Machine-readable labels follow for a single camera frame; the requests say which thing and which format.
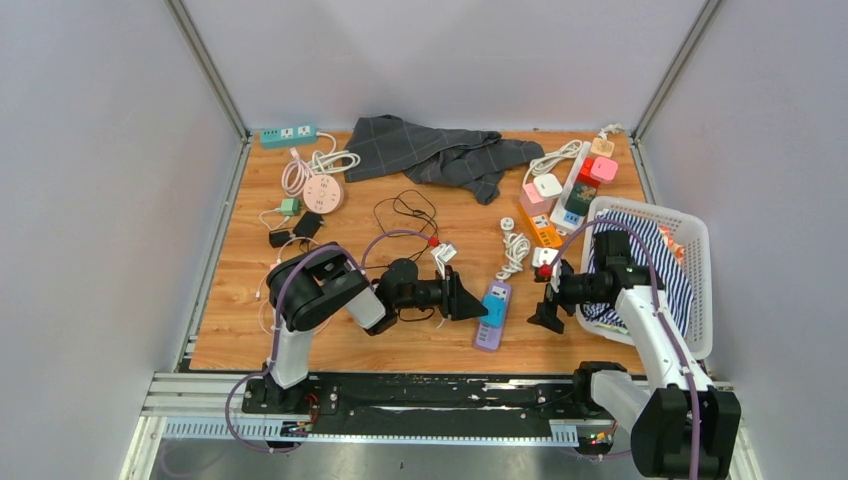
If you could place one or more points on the pink cube socket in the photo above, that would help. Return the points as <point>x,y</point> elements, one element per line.
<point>532,202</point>

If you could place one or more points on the black mounting base rail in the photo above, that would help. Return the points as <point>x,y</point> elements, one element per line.
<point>440,405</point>

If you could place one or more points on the purple USB power strip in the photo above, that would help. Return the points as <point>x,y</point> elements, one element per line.
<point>488,339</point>

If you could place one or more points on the dark green plug adapter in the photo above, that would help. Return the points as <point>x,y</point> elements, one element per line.
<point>579,199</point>

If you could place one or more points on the black plug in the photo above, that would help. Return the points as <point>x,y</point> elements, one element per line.
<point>278,238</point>

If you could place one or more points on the pink square plug adapter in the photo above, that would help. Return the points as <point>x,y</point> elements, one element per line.
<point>603,169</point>

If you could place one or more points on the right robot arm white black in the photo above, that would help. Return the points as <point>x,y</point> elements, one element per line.
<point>681,426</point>

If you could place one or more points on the red plug adapter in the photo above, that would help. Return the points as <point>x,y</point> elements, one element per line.
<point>584,175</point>

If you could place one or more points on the blue white striped cloth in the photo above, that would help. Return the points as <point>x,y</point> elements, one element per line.
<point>677,287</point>

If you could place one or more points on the blue square plug adapter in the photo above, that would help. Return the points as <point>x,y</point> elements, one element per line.
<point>496,311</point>

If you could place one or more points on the beige tag adapter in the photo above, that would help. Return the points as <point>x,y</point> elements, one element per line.
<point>601,147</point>

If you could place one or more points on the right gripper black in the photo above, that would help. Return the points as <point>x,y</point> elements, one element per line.
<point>546,314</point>

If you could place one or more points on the white plastic basket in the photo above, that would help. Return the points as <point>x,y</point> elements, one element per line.
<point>688,237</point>

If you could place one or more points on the round pink power socket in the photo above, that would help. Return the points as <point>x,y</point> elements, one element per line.
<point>323,194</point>

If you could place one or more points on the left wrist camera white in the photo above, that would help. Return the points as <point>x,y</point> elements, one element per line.
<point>442,254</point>

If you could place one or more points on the dark grey checked cloth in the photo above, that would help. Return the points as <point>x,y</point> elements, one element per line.
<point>474,160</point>

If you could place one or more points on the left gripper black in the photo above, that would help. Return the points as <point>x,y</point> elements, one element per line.
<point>457,303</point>

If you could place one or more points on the black power adapter brick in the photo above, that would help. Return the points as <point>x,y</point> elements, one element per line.
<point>308,225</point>

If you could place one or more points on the long white power strip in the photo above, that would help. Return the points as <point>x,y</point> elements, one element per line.
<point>565,220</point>

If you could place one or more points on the teal power strip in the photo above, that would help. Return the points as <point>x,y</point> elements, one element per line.
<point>285,137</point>

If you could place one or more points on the white square plug adapter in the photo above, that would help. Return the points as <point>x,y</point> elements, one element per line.
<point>547,186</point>

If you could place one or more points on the orange power strip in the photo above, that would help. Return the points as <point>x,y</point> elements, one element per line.
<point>543,231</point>

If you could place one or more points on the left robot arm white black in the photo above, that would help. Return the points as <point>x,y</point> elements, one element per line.
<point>307,290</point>

